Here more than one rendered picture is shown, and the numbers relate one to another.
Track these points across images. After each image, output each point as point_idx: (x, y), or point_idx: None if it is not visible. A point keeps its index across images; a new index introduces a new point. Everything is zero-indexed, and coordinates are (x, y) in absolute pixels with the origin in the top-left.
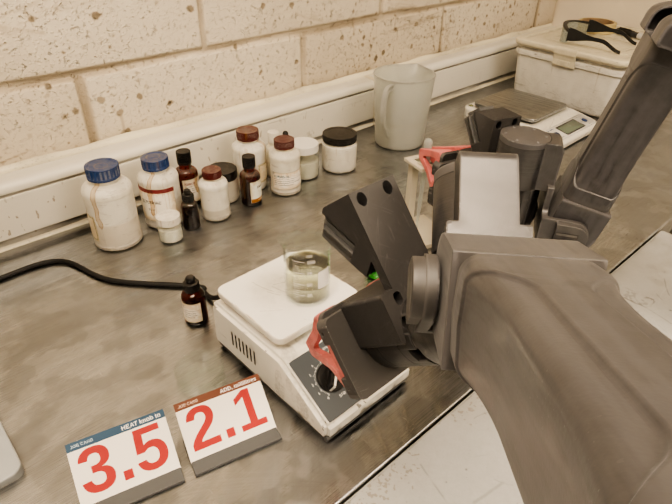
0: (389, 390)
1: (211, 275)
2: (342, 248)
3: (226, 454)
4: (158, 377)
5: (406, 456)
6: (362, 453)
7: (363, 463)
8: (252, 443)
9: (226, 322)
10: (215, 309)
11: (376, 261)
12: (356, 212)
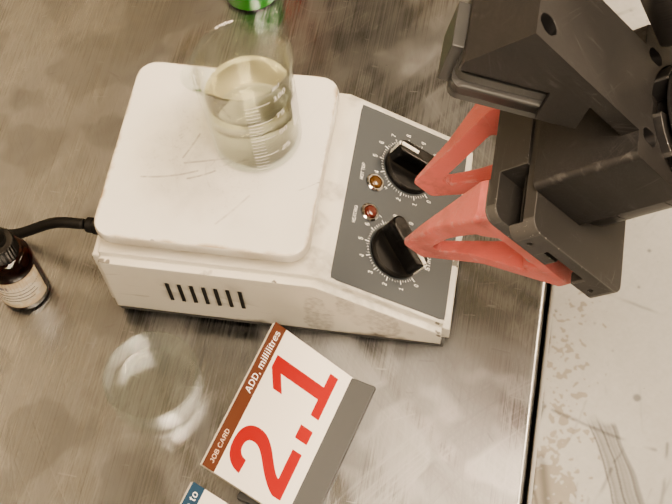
0: None
1: None
2: (507, 102)
3: (323, 469)
4: (81, 435)
5: (561, 288)
6: (502, 326)
7: (515, 339)
8: (343, 426)
9: (147, 274)
10: (108, 265)
11: (603, 105)
12: (556, 53)
